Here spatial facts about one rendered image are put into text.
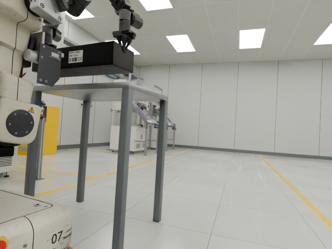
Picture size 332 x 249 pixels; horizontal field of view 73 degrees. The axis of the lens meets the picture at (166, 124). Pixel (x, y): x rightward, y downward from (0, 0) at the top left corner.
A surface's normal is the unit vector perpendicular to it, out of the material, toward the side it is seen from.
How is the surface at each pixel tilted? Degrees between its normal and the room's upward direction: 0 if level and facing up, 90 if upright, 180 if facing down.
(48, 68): 90
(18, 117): 90
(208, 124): 90
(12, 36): 90
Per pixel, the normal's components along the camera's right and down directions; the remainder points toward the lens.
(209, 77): -0.31, -0.04
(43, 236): 0.91, 0.04
